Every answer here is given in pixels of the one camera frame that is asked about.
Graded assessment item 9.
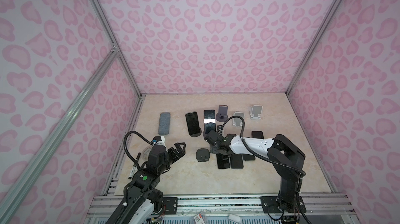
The black front phone stand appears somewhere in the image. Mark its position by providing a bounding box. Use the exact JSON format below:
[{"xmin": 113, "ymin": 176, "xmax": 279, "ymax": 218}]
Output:
[{"xmin": 195, "ymin": 148, "xmax": 210, "ymax": 163}]

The blue-edged black phone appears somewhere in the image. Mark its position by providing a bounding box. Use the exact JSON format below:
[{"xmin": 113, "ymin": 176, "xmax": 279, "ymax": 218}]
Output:
[{"xmin": 229, "ymin": 154, "xmax": 244, "ymax": 169}]

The purple-edged phone with glare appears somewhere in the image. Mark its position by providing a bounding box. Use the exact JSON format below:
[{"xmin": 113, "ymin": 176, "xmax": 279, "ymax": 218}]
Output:
[{"xmin": 204, "ymin": 109, "xmax": 216, "ymax": 134}]

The grey round stand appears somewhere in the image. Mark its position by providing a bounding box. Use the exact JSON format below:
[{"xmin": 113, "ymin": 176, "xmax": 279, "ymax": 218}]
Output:
[{"xmin": 216, "ymin": 105, "xmax": 228, "ymax": 123}]

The white folding phone stand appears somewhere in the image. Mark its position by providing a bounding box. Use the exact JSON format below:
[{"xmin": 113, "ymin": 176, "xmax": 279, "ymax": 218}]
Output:
[{"xmin": 233, "ymin": 111, "xmax": 245, "ymax": 128}]

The green-edged black phone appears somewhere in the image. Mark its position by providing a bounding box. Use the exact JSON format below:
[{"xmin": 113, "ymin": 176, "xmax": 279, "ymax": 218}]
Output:
[{"xmin": 242, "ymin": 154, "xmax": 256, "ymax": 161}]

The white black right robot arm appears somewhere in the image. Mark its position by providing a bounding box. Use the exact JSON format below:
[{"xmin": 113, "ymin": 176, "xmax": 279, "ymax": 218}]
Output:
[{"xmin": 205, "ymin": 130, "xmax": 306, "ymax": 212}]

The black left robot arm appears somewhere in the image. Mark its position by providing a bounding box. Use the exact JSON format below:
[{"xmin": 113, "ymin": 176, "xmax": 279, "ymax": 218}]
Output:
[{"xmin": 107, "ymin": 142, "xmax": 186, "ymax": 224}]

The black left rear stand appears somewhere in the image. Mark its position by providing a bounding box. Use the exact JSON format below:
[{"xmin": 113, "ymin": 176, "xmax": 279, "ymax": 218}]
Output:
[{"xmin": 189, "ymin": 128, "xmax": 203, "ymax": 138}]

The white rear right stand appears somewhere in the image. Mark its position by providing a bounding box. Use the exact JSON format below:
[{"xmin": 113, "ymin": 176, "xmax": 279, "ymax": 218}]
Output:
[{"xmin": 250, "ymin": 105, "xmax": 263, "ymax": 120}]

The grey foam pad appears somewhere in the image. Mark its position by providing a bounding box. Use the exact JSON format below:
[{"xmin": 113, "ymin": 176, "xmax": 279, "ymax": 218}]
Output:
[{"xmin": 158, "ymin": 112, "xmax": 171, "ymax": 135}]

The black marker pen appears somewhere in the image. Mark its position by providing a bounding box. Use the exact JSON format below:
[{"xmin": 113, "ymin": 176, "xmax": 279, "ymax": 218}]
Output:
[{"xmin": 128, "ymin": 153, "xmax": 141, "ymax": 180}]

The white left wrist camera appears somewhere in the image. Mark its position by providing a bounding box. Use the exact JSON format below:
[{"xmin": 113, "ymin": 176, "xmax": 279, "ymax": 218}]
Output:
[{"xmin": 152, "ymin": 135, "xmax": 166, "ymax": 146}]

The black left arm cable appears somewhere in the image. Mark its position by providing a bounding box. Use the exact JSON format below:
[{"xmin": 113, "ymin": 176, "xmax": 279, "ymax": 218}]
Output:
[{"xmin": 123, "ymin": 131, "xmax": 154, "ymax": 170}]

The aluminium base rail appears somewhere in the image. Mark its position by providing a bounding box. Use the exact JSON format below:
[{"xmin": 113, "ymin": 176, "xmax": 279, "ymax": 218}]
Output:
[{"xmin": 86, "ymin": 193, "xmax": 357, "ymax": 221}]

